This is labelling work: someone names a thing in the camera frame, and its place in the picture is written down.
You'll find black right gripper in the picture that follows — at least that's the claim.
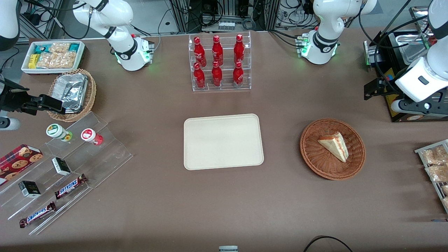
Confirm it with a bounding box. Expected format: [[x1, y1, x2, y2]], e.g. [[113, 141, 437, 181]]
[[0, 81, 66, 116]]

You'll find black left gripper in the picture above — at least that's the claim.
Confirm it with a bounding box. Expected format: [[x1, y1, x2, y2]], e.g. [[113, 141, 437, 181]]
[[364, 78, 399, 103]]

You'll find triangular sandwich wedge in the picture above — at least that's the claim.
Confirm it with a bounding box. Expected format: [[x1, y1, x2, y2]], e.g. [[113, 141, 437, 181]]
[[317, 132, 350, 163]]

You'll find light wicker basket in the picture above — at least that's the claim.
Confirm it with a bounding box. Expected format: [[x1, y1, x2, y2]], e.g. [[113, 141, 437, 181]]
[[47, 68, 97, 123]]

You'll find round brown wicker basket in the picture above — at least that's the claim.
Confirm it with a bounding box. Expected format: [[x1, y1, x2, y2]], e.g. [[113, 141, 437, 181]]
[[300, 118, 366, 181]]

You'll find tray of packaged crackers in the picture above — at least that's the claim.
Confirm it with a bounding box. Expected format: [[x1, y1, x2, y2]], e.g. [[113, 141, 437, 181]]
[[414, 139, 448, 214]]

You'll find beige plastic tray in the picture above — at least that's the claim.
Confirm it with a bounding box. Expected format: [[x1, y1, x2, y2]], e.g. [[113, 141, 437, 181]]
[[184, 113, 265, 171]]

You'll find aluminium foil container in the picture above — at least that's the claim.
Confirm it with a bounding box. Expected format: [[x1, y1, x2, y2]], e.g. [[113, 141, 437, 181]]
[[52, 73, 88, 114]]

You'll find green lid yoghurt cup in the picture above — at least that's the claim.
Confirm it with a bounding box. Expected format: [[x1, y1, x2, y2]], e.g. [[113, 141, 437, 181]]
[[46, 123, 73, 142]]

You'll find black food warmer machine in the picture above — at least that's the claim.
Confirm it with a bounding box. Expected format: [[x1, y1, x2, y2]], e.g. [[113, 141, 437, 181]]
[[363, 5, 448, 123]]

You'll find white rectangular snack bin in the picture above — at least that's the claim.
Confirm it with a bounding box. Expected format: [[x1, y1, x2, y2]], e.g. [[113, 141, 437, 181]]
[[21, 40, 86, 75]]

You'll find large rice cracker bag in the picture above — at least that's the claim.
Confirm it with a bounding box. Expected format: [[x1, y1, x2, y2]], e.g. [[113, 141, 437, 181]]
[[36, 51, 76, 69]]

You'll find red lid yoghurt cup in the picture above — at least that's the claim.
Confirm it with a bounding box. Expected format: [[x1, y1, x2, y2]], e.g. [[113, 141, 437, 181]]
[[80, 128, 104, 146]]

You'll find small rice cracker bag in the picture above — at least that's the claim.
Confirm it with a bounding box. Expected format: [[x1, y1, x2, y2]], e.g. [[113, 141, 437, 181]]
[[49, 42, 71, 54]]

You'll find small black carton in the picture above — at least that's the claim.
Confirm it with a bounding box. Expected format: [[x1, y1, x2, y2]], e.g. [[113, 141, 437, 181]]
[[18, 180, 42, 198], [51, 157, 72, 176]]

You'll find red plaid cookie box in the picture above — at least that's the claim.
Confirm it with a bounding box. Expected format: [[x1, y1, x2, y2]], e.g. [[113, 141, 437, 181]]
[[0, 144, 43, 186]]

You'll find clear acrylic stepped stand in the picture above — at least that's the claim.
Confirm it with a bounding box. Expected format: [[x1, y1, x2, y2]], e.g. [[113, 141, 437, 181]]
[[0, 111, 134, 236]]

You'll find snickers chocolate bar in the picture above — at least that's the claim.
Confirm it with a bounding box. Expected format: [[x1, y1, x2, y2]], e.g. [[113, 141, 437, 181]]
[[19, 201, 57, 229], [54, 174, 88, 200]]

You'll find clear bag of pastry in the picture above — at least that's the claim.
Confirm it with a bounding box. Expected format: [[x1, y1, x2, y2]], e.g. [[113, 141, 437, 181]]
[[425, 164, 448, 183], [421, 145, 448, 166]]

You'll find red cola bottle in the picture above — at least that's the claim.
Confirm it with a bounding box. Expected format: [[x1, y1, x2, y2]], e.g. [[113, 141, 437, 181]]
[[212, 35, 224, 66], [232, 61, 244, 88], [211, 61, 223, 87], [233, 34, 245, 64], [193, 62, 206, 89], [193, 36, 207, 67]]

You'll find clear acrylic bottle rack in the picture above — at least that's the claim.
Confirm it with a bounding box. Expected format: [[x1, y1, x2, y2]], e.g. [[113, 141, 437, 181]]
[[188, 31, 252, 92]]

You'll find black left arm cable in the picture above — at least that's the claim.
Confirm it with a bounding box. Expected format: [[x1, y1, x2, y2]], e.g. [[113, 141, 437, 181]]
[[358, 0, 432, 96]]

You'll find black cable loop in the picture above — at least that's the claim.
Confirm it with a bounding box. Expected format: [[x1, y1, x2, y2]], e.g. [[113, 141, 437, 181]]
[[302, 236, 354, 252]]

